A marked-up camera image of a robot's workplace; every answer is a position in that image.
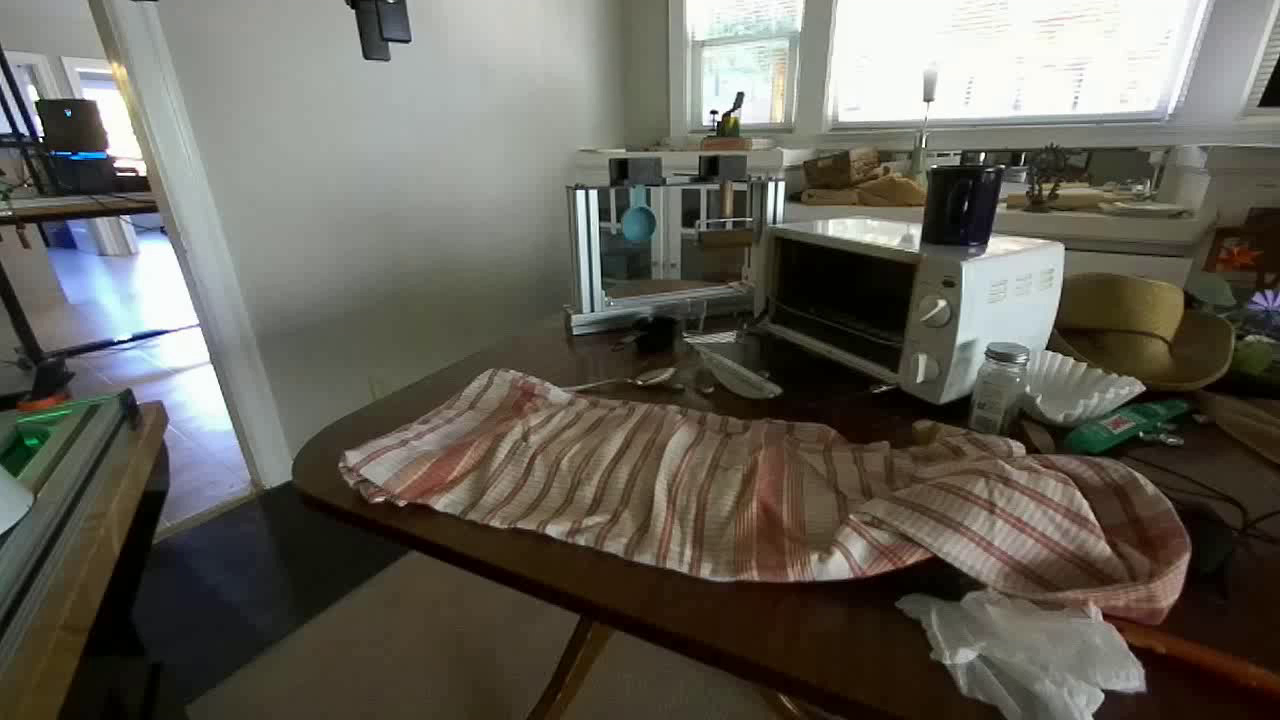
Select black computer mouse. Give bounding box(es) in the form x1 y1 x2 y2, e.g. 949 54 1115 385
1180 506 1250 593

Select blue bin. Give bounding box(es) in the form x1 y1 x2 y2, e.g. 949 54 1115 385
37 150 126 199

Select green board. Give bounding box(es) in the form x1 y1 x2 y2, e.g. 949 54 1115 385
0 404 90 481

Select tan straw hat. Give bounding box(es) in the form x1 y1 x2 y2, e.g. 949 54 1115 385
1053 273 1242 397

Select white toaster oven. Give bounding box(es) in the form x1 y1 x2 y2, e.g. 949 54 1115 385
684 215 1070 410

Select orange wooden handle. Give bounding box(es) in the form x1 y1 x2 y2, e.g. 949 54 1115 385
1113 612 1280 704

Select metal spoon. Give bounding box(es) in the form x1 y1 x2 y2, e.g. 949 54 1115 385
571 370 679 402

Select black box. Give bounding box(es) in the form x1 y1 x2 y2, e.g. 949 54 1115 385
31 96 112 156

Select red white striped towel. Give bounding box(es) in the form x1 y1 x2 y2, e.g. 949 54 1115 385
336 365 1195 629

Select wooden workbench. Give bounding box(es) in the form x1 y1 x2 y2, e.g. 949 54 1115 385
0 390 171 720

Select potted windowsill plant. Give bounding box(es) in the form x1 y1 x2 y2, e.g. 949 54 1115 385
706 89 752 150

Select green package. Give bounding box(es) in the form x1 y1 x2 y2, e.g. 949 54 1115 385
1060 397 1195 459

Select clear glass jar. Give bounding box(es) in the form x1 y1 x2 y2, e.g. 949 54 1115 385
968 342 1032 436

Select white plastic bag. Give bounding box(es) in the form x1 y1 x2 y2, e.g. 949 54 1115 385
894 587 1154 720

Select teal scoop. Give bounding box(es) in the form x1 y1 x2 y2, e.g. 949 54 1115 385
618 195 659 251

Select purple flowers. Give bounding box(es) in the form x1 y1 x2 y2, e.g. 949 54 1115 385
1236 286 1280 344

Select white coffee filter stack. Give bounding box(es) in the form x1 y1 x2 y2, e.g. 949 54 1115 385
1016 350 1154 433

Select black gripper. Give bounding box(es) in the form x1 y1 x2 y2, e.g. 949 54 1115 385
345 0 418 66

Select wooden side table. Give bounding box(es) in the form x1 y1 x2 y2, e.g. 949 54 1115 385
0 187 159 404

